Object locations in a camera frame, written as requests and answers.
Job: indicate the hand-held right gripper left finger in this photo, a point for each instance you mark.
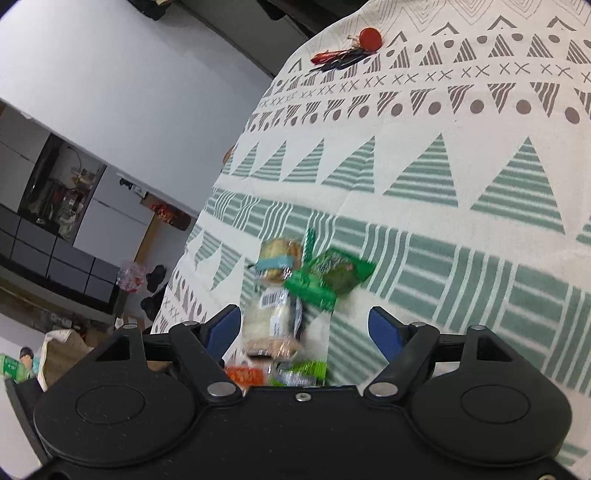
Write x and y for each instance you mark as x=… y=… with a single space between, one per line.
x=226 y=327

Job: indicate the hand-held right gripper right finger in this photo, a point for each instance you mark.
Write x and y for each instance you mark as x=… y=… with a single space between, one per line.
x=385 y=330

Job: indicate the clear bread packet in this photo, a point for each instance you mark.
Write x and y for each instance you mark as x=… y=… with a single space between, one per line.
x=270 y=318

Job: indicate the small orange snack packet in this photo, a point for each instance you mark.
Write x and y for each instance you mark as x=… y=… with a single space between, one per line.
x=242 y=374

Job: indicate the black slipper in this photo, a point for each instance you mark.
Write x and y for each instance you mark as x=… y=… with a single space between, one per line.
x=151 y=308
x=157 y=277

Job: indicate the green and white snack packet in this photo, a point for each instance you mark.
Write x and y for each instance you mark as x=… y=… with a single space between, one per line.
x=300 y=371

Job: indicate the pink plastic bag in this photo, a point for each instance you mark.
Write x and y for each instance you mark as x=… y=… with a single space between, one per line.
x=131 y=277

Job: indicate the brown box with red print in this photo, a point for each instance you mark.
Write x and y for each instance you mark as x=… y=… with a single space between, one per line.
x=168 y=213

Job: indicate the dotted tablecloth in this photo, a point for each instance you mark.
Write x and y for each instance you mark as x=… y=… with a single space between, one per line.
x=60 y=355

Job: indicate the jar with wooden lid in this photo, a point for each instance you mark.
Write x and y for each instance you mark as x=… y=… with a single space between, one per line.
x=227 y=154

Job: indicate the black spray bottle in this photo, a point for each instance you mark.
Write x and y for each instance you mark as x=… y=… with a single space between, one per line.
x=129 y=183

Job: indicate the black framed glass door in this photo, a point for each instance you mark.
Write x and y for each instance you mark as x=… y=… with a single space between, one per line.
x=46 y=258

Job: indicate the small figurine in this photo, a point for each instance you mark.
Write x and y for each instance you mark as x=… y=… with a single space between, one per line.
x=27 y=357

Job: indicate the printed blanket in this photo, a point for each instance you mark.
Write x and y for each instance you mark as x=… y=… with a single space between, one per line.
x=461 y=138

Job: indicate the green plastic bottle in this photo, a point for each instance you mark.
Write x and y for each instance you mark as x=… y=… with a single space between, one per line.
x=11 y=367

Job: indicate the key bunch with red tag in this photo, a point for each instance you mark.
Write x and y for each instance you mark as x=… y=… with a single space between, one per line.
x=369 y=38

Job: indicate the grey door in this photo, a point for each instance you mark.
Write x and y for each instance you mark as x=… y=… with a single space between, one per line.
x=231 y=32

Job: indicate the black hanging coat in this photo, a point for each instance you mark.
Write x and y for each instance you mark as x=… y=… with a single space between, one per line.
x=147 y=7

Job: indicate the white wall cabinet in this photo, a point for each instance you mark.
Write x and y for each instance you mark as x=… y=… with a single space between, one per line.
x=111 y=212

